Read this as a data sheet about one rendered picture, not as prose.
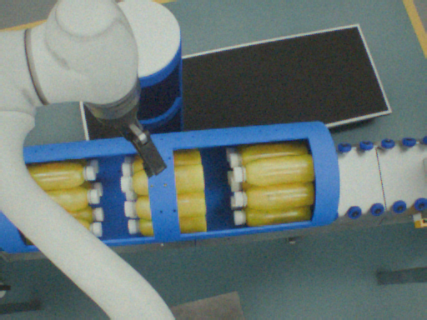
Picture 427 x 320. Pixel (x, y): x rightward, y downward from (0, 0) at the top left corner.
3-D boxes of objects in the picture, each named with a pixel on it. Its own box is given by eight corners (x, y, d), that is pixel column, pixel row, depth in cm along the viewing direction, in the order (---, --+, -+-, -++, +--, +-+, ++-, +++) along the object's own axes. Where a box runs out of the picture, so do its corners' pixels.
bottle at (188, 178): (203, 197, 130) (131, 202, 128) (201, 173, 133) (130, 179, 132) (203, 182, 124) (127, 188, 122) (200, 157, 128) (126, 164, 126)
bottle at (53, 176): (17, 166, 128) (84, 159, 129) (24, 166, 135) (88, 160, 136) (18, 192, 128) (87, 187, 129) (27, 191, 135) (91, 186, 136)
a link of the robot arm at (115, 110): (97, 117, 67) (106, 134, 72) (150, 77, 69) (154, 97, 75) (62, 74, 69) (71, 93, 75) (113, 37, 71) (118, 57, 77)
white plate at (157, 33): (72, 39, 150) (72, 42, 151) (134, 94, 147) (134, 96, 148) (135, -17, 156) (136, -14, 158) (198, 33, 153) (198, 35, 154)
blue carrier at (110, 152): (319, 232, 147) (348, 212, 120) (22, 259, 140) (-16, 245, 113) (305, 142, 155) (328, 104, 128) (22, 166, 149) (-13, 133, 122)
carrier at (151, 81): (110, 129, 236) (153, 169, 232) (71, 42, 151) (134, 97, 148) (152, 87, 242) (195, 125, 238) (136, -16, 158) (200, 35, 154)
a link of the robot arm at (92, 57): (135, 36, 71) (47, 56, 70) (120, -36, 56) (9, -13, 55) (148, 101, 68) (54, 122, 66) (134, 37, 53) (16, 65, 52)
